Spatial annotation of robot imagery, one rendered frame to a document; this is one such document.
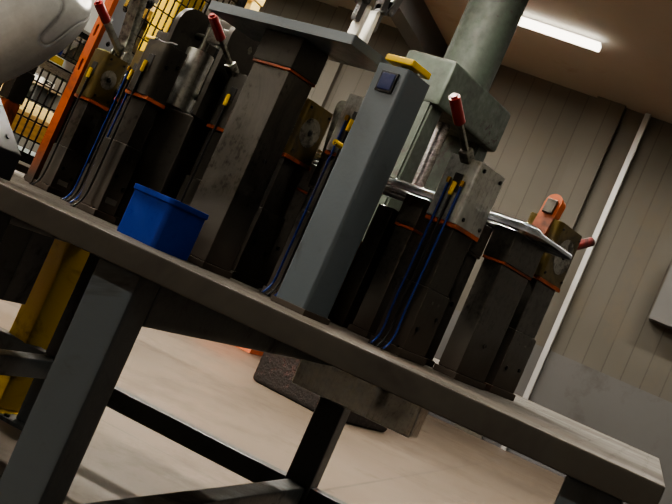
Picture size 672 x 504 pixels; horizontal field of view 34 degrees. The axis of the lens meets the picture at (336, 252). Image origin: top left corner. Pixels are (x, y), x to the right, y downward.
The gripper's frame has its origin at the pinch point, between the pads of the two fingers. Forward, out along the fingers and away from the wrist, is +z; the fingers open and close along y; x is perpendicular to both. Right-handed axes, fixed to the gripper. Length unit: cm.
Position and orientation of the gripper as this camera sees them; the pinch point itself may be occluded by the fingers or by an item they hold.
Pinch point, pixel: (362, 26)
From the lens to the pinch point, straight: 198.4
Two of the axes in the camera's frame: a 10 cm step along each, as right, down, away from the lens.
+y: 7.1, 3.5, 6.1
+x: -5.7, -2.2, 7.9
